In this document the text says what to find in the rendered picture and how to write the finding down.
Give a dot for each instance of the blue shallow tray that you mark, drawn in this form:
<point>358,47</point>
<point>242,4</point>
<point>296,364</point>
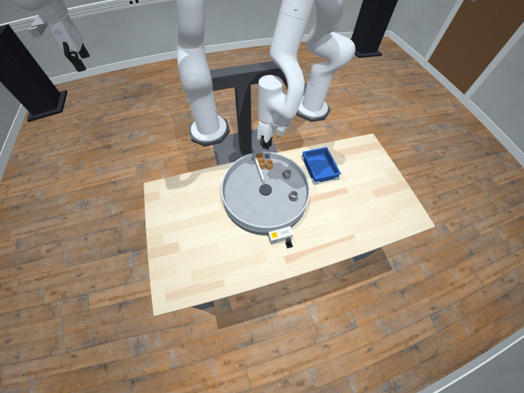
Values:
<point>320,164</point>

